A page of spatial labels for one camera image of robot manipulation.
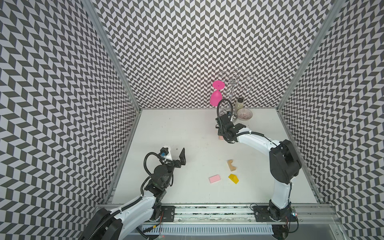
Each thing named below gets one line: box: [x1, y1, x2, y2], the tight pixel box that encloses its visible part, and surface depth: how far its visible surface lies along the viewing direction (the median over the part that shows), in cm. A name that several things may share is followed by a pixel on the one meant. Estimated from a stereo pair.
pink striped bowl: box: [237, 108, 253, 121], surface depth 114 cm
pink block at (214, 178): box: [208, 174, 221, 184], surface depth 86 cm
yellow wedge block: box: [228, 173, 240, 185], surface depth 86 cm
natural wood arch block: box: [227, 159, 237, 172], surface depth 91 cm
